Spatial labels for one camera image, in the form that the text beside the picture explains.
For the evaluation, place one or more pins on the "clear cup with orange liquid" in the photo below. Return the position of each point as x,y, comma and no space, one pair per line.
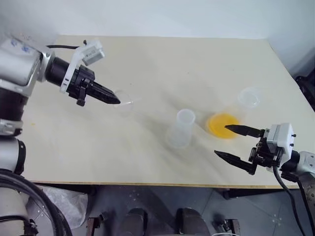
220,124

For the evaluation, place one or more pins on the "silver robot torso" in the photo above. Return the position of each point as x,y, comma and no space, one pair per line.
12,209

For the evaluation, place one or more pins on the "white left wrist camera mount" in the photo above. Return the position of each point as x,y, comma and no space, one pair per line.
91,52

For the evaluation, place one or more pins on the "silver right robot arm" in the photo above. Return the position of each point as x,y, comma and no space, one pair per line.
305,162

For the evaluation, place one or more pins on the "translucent plastic bottle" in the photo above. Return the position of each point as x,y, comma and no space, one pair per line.
180,130

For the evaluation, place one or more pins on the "empty clear plastic cup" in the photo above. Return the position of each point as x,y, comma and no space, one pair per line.
250,97

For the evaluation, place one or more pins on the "dark rounded shape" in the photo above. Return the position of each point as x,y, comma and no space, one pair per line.
135,222
192,222

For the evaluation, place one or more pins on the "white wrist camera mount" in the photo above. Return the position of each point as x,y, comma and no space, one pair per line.
281,137
91,52

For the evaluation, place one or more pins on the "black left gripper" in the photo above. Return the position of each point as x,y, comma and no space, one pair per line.
79,78

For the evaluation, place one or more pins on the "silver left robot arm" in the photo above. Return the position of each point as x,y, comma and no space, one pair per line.
17,66

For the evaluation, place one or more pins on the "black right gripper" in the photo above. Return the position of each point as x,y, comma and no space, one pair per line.
264,153

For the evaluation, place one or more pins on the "black object beside table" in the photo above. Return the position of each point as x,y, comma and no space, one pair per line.
306,91

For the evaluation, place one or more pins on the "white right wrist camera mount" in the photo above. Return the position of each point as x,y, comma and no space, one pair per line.
281,137

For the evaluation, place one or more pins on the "small clear beaker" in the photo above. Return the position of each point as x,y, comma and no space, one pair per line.
124,100

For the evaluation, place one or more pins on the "dark metal table foot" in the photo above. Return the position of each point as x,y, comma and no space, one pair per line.
97,225

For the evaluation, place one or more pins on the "clear plastic bag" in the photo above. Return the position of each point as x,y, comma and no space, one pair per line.
66,204

